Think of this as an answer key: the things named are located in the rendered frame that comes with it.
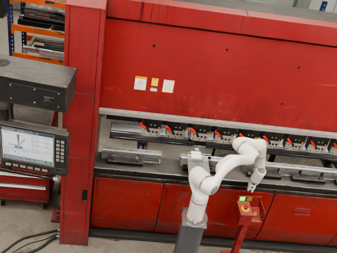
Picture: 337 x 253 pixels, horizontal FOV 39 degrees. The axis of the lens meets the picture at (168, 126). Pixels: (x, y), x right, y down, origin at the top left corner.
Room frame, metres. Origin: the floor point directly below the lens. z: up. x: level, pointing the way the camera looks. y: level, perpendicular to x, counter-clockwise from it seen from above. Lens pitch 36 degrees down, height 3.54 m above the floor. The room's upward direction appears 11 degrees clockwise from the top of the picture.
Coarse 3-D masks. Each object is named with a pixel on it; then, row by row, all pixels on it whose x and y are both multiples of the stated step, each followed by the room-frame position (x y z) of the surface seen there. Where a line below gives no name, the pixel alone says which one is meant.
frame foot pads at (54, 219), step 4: (60, 180) 3.54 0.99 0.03; (60, 184) 3.48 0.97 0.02; (60, 188) 3.43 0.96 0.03; (60, 192) 3.37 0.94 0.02; (56, 208) 3.15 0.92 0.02; (56, 212) 3.09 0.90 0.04; (52, 216) 3.05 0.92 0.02; (56, 216) 3.03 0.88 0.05; (52, 220) 3.00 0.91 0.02; (56, 220) 3.01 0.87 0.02
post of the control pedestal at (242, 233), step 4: (240, 228) 2.86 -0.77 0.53; (244, 228) 2.85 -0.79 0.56; (240, 232) 2.85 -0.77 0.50; (244, 232) 2.85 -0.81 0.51; (236, 236) 2.88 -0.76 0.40; (240, 236) 2.85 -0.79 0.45; (244, 236) 2.86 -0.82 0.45; (236, 240) 2.86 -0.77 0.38; (240, 240) 2.85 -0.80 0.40; (236, 244) 2.85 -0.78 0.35; (240, 244) 2.85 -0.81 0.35; (232, 248) 2.88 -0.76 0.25; (236, 248) 2.85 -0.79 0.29; (232, 252) 2.85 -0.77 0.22; (236, 252) 2.85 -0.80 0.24
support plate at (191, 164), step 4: (188, 156) 3.12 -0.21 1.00; (204, 156) 3.16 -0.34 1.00; (188, 160) 3.06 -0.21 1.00; (204, 160) 3.10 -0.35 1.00; (188, 164) 3.01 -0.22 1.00; (192, 164) 3.02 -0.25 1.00; (196, 164) 3.03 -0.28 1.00; (200, 164) 3.04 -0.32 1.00; (204, 164) 3.05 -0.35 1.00; (208, 164) 3.06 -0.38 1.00; (188, 168) 2.96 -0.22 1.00; (204, 168) 3.00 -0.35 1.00; (208, 168) 3.01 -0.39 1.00; (208, 172) 2.96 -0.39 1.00
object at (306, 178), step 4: (292, 176) 3.23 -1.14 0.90; (300, 176) 3.25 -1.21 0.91; (304, 176) 3.26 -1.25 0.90; (308, 176) 3.27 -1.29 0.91; (292, 180) 3.20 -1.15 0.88; (296, 180) 3.21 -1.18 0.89; (300, 180) 3.21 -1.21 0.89; (304, 180) 3.22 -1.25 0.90; (308, 180) 3.22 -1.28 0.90; (312, 180) 3.23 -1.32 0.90; (316, 180) 3.24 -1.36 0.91; (320, 180) 3.25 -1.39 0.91; (324, 180) 3.26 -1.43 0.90
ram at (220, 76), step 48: (144, 48) 3.05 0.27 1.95; (192, 48) 3.10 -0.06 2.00; (240, 48) 3.14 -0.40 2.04; (288, 48) 3.19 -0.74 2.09; (336, 48) 3.24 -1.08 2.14; (144, 96) 3.06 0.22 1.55; (192, 96) 3.11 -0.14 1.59; (240, 96) 3.16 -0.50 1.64; (288, 96) 3.21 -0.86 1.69; (336, 96) 3.26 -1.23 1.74
